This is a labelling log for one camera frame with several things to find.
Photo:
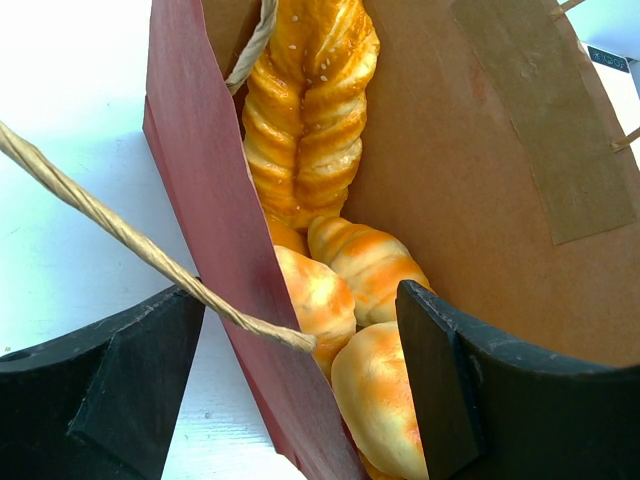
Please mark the striped orange croissant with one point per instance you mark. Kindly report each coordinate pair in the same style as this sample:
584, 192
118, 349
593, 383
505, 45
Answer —
372, 262

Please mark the long twisted glazed bread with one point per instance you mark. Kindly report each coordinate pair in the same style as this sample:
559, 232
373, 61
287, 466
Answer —
306, 108

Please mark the brown red paper bag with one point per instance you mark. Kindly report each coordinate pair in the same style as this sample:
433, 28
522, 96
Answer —
491, 151

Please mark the round golden bun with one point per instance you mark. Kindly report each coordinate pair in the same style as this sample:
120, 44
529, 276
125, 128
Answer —
372, 390

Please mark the short twisted glazed bread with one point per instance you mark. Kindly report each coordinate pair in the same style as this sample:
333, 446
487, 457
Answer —
283, 235

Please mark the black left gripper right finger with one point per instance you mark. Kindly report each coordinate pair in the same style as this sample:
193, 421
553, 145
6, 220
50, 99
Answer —
492, 406

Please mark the pale curved croissant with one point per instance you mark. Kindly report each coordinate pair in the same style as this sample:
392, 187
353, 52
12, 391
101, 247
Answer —
323, 304

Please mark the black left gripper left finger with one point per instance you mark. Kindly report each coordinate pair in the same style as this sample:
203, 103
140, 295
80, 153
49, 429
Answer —
100, 402

